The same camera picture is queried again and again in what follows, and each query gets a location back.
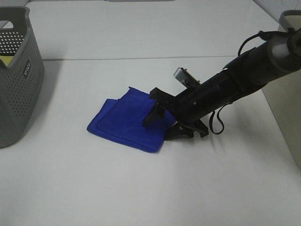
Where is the grey perforated plastic basket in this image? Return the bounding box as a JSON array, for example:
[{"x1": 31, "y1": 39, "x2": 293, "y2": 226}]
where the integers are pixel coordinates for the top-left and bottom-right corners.
[{"x1": 0, "y1": 6, "x2": 45, "y2": 147}]

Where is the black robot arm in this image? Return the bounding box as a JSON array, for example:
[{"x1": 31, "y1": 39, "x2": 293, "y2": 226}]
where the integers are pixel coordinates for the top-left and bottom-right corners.
[{"x1": 143, "y1": 28, "x2": 301, "y2": 140}]

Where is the beige plastic basket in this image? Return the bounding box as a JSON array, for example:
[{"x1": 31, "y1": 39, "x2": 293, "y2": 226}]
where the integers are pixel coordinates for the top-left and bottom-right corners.
[{"x1": 261, "y1": 9, "x2": 301, "y2": 169}]

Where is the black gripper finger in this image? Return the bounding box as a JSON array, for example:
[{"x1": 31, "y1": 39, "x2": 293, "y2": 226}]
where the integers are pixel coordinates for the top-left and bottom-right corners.
[
  {"x1": 142, "y1": 102, "x2": 166, "y2": 127},
  {"x1": 164, "y1": 124, "x2": 194, "y2": 140}
]

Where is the yellow cloth in basket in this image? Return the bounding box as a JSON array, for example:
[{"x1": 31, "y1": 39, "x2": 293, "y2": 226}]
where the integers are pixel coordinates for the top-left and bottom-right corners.
[{"x1": 0, "y1": 56, "x2": 14, "y2": 66}]

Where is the blue towel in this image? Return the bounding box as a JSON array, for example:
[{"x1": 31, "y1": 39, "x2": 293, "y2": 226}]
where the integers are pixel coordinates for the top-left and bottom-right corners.
[{"x1": 87, "y1": 87, "x2": 175, "y2": 153}]

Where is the black cable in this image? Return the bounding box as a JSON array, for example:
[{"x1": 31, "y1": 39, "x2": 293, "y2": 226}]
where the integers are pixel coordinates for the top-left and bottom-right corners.
[{"x1": 208, "y1": 30, "x2": 294, "y2": 135}]

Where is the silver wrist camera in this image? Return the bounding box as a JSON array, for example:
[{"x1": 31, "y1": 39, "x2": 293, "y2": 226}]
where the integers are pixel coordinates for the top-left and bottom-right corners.
[{"x1": 173, "y1": 67, "x2": 200, "y2": 88}]

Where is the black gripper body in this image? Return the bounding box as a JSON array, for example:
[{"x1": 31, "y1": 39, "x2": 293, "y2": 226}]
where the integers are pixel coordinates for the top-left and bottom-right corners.
[{"x1": 149, "y1": 88, "x2": 209, "y2": 137}]

